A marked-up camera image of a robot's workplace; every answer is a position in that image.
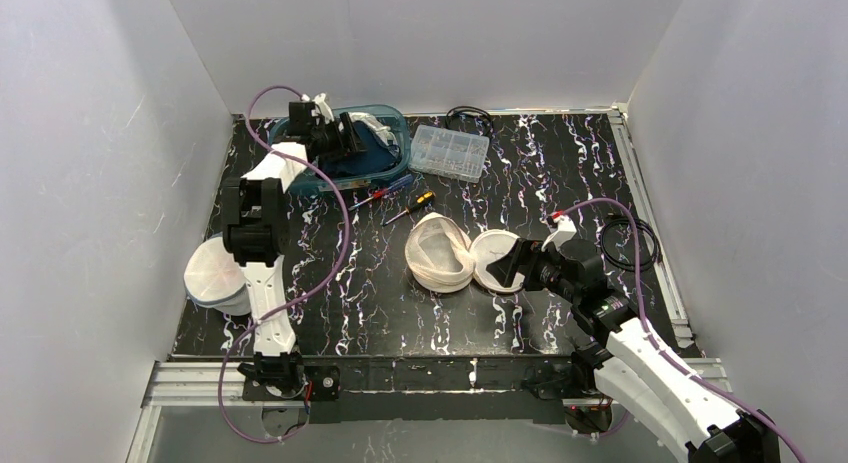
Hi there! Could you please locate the white cloth in bin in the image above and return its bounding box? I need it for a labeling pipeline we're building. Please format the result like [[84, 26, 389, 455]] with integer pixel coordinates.
[[349, 112, 398, 152]]

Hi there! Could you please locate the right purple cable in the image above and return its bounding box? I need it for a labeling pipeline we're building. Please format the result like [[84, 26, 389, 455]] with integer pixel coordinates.
[[549, 197, 810, 463]]

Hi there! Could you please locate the clear plastic screw box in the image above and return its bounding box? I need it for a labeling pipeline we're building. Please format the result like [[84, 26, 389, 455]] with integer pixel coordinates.
[[408, 125, 490, 183]]

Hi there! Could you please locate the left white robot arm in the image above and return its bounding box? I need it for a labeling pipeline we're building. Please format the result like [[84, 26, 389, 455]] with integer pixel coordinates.
[[221, 94, 385, 358]]

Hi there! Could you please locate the yellow black screwdriver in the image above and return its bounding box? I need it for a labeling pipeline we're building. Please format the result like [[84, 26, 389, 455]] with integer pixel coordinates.
[[381, 191, 436, 227]]

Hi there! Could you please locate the black cable coil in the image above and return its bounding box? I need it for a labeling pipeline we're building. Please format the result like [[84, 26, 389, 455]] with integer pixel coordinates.
[[599, 214, 661, 273], [444, 106, 496, 137]]

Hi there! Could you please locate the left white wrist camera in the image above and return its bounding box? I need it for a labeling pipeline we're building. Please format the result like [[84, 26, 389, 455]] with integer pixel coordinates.
[[300, 93, 335, 123]]

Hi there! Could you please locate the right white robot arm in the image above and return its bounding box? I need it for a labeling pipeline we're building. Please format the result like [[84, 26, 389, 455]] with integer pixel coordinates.
[[486, 238, 780, 462]]

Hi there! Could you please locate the black cable coil rear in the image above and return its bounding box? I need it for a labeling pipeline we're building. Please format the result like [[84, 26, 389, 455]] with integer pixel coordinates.
[[444, 106, 496, 137]]

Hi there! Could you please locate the red blue screwdriver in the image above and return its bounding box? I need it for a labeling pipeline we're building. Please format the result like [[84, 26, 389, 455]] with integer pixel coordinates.
[[347, 174, 415, 211]]

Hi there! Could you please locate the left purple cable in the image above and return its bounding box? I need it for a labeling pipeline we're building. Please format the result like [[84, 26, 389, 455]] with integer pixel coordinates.
[[217, 84, 352, 445]]

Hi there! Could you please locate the dark blue lace bra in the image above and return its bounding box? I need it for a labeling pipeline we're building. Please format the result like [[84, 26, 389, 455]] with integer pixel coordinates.
[[318, 122, 401, 178]]

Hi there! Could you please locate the teal plastic bin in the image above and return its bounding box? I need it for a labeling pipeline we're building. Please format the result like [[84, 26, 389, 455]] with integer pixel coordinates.
[[267, 103, 413, 196]]

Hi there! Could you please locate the purple cable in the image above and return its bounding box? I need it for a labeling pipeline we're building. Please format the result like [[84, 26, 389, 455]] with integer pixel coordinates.
[[549, 197, 810, 463], [217, 84, 352, 445]]

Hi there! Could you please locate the black cable coil right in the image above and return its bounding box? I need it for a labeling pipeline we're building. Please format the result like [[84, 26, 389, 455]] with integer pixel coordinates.
[[599, 214, 661, 273]]

